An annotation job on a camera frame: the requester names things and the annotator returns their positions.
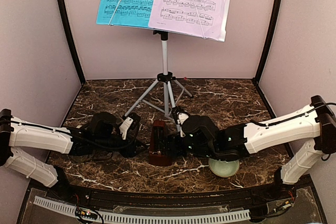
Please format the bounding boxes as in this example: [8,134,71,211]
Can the brown wooden metronome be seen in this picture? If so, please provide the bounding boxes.
[149,120,172,166]

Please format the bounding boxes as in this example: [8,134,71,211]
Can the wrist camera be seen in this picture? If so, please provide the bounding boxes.
[171,106,190,137]
[119,112,141,140]

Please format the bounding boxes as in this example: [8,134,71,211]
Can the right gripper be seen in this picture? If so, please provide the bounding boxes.
[157,131,217,159]

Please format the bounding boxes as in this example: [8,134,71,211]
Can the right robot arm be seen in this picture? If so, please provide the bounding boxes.
[166,95,335,200]

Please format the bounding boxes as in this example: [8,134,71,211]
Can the grey slotted cable duct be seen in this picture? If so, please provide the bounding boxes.
[33,196,250,223]

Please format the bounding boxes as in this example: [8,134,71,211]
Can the pale green ceramic bowl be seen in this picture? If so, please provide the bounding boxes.
[208,158,239,178]

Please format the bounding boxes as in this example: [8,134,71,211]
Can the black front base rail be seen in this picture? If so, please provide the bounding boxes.
[25,175,320,210]

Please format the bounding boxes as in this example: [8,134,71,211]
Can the purple sheet music page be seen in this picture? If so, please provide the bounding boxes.
[149,0,230,42]

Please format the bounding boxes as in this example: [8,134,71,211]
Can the grey folding music stand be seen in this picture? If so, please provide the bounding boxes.
[96,0,234,133]

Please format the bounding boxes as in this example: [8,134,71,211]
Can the right black frame post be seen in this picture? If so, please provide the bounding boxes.
[254,0,281,86]

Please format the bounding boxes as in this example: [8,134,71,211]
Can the left black frame post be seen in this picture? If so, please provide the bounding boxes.
[57,0,86,85]

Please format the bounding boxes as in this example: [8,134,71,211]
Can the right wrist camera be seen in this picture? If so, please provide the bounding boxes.
[171,106,190,137]

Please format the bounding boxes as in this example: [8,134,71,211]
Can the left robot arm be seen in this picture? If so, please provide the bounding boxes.
[1,109,141,201]

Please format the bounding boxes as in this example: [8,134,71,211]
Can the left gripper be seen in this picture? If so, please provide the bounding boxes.
[94,133,148,158]

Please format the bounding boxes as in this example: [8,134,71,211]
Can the black frame post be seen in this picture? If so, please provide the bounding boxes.
[254,0,281,86]
[57,0,86,85]

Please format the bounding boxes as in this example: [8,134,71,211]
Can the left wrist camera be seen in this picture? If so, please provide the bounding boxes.
[119,112,141,140]

